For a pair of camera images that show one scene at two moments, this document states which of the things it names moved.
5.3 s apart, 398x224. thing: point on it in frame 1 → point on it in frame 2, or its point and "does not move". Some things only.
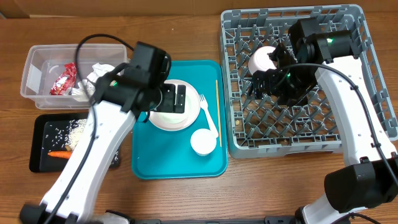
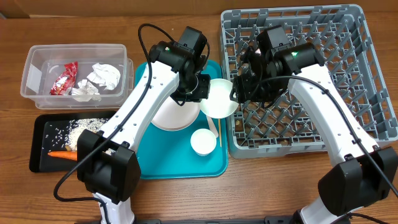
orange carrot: x=61 y=154 does not move
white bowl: x=173 y=118 → x=219 y=104
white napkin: x=99 y=70 does not move
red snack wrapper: x=66 y=81 does not move
